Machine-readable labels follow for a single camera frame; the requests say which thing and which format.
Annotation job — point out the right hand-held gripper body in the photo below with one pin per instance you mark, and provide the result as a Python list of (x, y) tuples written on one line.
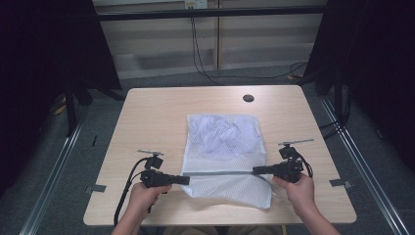
[(288, 169)]

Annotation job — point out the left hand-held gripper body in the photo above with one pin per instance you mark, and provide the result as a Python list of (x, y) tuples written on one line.
[(153, 178)]

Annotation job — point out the white mesh laundry bag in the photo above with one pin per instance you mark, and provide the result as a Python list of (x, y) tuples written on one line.
[(228, 191)]

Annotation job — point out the person's left hand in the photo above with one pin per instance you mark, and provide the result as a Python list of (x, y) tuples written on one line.
[(142, 199)]

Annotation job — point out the person's right hand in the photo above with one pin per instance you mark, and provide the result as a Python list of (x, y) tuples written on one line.
[(301, 196)]

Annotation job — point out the grey tape strip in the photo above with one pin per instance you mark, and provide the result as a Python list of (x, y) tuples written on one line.
[(341, 183), (97, 188)]

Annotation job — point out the white crumpled cloth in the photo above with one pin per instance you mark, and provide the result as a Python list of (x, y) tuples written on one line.
[(221, 133)]

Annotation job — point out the small black floor tape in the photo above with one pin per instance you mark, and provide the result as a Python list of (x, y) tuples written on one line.
[(94, 140)]

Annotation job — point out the black metal stand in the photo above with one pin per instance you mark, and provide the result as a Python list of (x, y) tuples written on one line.
[(339, 98)]

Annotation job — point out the black curtain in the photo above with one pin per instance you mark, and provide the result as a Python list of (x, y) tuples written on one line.
[(39, 65), (375, 65)]

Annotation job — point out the black horizontal metal bar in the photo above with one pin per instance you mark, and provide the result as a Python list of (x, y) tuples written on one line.
[(195, 13)]

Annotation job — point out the aluminium floor rail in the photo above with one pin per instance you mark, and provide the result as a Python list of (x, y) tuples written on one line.
[(368, 176), (49, 186)]

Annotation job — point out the white wall socket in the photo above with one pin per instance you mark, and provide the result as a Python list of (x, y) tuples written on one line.
[(195, 4)]

